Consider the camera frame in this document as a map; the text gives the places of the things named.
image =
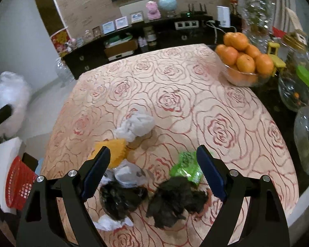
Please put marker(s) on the small pink figurine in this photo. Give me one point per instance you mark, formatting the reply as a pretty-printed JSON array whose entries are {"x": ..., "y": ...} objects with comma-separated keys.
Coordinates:
[{"x": 71, "y": 43}]

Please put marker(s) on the green snack packet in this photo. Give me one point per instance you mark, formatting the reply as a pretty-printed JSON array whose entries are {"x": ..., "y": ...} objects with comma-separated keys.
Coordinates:
[{"x": 186, "y": 168}]

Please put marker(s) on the white power strip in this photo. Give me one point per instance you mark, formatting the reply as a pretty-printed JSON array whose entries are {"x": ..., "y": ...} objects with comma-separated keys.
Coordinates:
[{"x": 186, "y": 24}]

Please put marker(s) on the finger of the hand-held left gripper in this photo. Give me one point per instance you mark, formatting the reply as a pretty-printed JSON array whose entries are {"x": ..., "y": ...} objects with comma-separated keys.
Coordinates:
[{"x": 1, "y": 114}]

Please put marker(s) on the glass vase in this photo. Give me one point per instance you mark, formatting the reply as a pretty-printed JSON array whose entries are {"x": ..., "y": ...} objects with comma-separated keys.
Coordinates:
[{"x": 257, "y": 23}]

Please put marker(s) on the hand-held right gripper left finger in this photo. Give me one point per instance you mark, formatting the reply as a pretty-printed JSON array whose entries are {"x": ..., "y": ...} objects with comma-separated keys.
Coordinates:
[{"x": 94, "y": 177}]

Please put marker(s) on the glass jar with green lid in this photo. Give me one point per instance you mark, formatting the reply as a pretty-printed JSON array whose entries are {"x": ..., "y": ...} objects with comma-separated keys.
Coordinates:
[{"x": 306, "y": 76}]

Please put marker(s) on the yellow toy chair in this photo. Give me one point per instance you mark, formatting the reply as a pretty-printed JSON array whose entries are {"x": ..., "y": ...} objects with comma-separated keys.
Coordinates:
[{"x": 273, "y": 46}]

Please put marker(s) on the large clear glass jar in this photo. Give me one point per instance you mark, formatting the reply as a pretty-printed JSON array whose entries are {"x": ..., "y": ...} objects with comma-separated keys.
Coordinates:
[{"x": 307, "y": 139}]

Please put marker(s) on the small brown picture frame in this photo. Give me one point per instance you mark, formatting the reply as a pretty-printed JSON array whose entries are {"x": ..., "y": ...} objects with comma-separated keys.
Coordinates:
[{"x": 96, "y": 32}]

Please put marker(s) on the picture frame with cloud print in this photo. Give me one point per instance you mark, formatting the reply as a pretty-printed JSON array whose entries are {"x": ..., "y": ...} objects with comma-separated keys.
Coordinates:
[{"x": 137, "y": 17}]

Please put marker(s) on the white picture frame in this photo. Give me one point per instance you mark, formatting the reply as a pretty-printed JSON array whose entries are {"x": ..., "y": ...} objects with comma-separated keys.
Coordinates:
[{"x": 121, "y": 22}]

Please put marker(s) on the pile of oranges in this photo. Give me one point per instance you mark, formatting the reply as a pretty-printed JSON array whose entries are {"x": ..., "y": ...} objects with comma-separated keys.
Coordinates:
[{"x": 244, "y": 61}]

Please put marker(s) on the yellow foam net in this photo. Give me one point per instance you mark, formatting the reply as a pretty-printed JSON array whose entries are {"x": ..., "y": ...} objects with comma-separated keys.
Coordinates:
[{"x": 115, "y": 150}]

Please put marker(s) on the black plastic bag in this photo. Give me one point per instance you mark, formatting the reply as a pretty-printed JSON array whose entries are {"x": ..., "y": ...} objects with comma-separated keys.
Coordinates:
[
  {"x": 175, "y": 200},
  {"x": 121, "y": 198}
]

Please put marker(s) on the small white tissue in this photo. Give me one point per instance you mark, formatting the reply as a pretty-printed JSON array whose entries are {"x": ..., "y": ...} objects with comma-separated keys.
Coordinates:
[{"x": 112, "y": 222}]

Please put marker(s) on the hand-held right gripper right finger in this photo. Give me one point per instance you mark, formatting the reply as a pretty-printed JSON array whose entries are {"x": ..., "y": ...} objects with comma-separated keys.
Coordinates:
[{"x": 213, "y": 175}]

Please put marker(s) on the wooden box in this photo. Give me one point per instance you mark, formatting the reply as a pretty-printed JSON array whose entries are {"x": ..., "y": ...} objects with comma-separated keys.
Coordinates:
[{"x": 118, "y": 51}]

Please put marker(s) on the glass fruit bowl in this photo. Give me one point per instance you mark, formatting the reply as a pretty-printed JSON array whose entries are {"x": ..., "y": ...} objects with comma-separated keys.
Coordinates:
[{"x": 237, "y": 80}]

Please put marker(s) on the pink plush toy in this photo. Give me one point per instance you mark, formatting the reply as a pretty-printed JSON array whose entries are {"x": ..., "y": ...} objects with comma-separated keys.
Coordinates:
[{"x": 153, "y": 10}]

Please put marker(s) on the black router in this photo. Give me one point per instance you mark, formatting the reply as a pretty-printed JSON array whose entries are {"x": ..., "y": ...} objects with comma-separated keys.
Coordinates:
[{"x": 193, "y": 14}]

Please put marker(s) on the light blue plastic stool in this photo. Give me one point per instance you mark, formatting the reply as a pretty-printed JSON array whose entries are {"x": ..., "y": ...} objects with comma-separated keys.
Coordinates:
[{"x": 40, "y": 166}]

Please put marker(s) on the red festive wall poster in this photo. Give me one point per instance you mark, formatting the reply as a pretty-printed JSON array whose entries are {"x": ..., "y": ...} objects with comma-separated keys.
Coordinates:
[{"x": 59, "y": 40}]

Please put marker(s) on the white upright device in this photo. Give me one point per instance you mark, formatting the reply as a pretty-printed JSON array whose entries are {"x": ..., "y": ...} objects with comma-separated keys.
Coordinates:
[{"x": 223, "y": 16}]

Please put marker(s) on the glass jar with gold lid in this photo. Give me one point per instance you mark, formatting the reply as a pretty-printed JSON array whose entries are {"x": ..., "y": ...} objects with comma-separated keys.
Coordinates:
[{"x": 296, "y": 40}]

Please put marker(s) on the red plastic mesh basket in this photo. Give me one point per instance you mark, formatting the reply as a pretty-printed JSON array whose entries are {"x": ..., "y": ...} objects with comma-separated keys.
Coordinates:
[{"x": 18, "y": 182}]

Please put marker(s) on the light blue globe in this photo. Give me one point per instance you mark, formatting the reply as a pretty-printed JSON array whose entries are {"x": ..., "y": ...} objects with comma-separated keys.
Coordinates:
[{"x": 168, "y": 3}]

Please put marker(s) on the red card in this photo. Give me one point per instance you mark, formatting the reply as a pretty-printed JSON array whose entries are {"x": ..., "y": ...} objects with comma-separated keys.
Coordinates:
[{"x": 279, "y": 32}]

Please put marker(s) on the cream box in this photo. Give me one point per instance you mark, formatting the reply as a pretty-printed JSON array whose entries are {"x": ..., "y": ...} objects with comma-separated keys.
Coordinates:
[{"x": 293, "y": 18}]

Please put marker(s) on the clear water jug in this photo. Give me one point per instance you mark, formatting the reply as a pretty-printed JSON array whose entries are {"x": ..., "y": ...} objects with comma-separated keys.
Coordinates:
[{"x": 64, "y": 70}]

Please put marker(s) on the glass dome with pink figure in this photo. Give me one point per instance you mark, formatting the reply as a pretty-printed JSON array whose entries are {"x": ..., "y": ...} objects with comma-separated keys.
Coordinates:
[{"x": 87, "y": 34}]

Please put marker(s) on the green packets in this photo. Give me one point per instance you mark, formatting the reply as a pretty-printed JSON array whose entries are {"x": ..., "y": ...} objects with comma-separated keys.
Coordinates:
[{"x": 118, "y": 40}]

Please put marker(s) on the small blue snow globe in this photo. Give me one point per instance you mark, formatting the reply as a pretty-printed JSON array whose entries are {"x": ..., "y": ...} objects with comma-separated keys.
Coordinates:
[{"x": 79, "y": 41}]

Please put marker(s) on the white translucent plastic bag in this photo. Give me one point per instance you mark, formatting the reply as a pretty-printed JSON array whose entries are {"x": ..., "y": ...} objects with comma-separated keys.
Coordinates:
[{"x": 12, "y": 92}]

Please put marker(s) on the rose-patterned tablecloth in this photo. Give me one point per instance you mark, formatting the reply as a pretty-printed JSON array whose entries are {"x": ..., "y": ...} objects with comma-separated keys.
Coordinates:
[{"x": 170, "y": 82}]

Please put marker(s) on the clear plastic wrapper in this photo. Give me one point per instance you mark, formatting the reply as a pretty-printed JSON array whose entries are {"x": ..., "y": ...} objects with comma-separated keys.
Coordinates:
[{"x": 128, "y": 173}]

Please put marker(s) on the glass storage jar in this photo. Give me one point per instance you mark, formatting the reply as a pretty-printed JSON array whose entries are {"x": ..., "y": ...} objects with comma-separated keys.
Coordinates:
[{"x": 151, "y": 34}]

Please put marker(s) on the blue picture frame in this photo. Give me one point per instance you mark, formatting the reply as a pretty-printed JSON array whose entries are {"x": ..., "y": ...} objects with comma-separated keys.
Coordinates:
[{"x": 108, "y": 27}]

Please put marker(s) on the black TV cabinet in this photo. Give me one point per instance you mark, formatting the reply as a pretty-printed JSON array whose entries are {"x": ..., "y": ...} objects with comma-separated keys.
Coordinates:
[{"x": 87, "y": 59}]

